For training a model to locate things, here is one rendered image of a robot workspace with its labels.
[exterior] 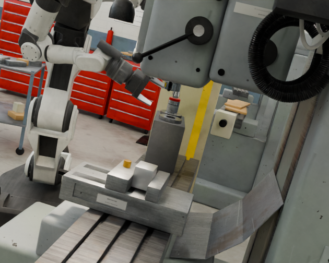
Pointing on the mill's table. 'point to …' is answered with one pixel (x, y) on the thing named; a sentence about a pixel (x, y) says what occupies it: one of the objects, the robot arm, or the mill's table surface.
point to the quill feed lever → (192, 25)
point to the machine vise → (129, 198)
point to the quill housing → (163, 19)
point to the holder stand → (165, 140)
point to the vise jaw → (120, 178)
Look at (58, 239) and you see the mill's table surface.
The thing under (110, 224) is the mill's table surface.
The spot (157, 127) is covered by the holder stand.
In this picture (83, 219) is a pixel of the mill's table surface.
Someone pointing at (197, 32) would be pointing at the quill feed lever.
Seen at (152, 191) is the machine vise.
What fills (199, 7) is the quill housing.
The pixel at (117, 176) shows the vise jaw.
